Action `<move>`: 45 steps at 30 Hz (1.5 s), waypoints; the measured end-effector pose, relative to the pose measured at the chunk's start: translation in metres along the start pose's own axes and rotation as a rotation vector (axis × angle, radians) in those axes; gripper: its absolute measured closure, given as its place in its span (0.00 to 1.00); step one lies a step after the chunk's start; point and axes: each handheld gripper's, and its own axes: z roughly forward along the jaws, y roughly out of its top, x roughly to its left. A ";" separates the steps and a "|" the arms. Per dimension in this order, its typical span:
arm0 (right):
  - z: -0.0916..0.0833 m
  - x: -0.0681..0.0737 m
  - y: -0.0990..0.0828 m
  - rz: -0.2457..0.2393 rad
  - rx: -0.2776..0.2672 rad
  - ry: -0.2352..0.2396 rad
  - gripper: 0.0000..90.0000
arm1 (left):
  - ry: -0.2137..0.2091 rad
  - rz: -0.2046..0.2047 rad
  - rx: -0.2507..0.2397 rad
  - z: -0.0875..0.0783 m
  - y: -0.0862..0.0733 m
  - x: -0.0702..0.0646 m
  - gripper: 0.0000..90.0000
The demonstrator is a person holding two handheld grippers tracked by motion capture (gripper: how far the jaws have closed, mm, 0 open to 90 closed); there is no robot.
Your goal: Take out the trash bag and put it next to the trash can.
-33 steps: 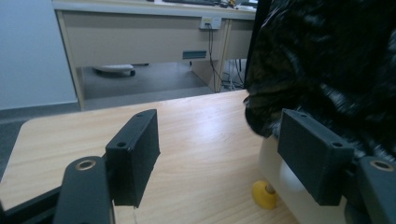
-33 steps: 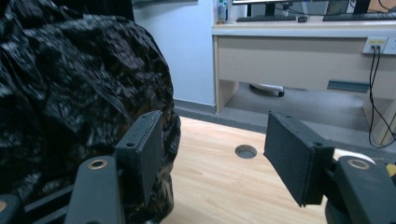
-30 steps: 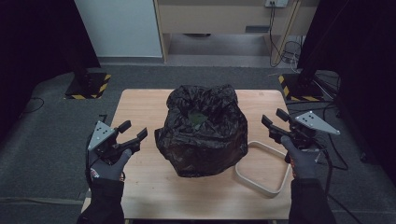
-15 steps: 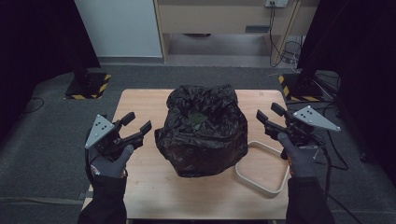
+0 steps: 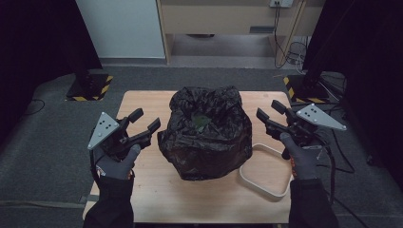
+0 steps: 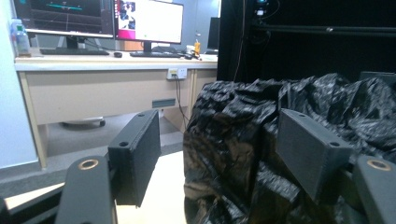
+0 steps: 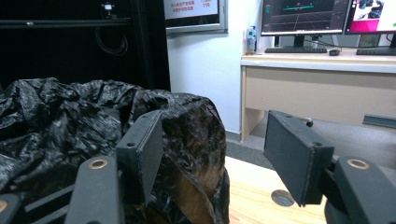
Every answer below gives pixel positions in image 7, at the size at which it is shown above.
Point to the light wooden desk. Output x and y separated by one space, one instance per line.
311 84

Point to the black computer mouse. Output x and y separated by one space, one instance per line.
334 52

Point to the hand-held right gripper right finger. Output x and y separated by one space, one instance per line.
292 155

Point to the grey bracket under desk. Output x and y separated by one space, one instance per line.
379 121

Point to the black curtain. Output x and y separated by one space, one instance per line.
62 56

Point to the grey round table cap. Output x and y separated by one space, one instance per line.
282 198

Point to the black garbage bag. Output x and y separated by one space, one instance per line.
62 124

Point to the monitor with dark screen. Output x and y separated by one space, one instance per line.
303 15

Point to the monitor with pink screen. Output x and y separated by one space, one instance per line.
370 17

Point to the black keyboard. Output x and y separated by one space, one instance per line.
295 49
376 51

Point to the clear water bottle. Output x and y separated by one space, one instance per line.
251 40

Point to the wall sign board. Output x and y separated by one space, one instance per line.
193 14

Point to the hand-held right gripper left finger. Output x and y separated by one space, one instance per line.
146 149

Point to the small camera on rail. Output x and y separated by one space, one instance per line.
108 6

